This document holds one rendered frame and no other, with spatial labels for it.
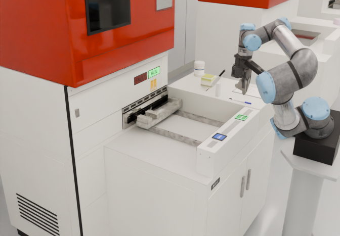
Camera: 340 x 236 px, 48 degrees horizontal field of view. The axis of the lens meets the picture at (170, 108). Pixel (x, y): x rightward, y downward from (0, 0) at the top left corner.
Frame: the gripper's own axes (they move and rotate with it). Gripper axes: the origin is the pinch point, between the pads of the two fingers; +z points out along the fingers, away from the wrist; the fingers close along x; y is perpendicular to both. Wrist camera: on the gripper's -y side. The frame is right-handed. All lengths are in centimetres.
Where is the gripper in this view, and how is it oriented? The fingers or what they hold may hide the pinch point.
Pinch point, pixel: (245, 92)
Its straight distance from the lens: 202.6
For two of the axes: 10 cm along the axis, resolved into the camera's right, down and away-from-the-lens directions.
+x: -5.5, 3.4, -7.6
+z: -0.1, 9.1, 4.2
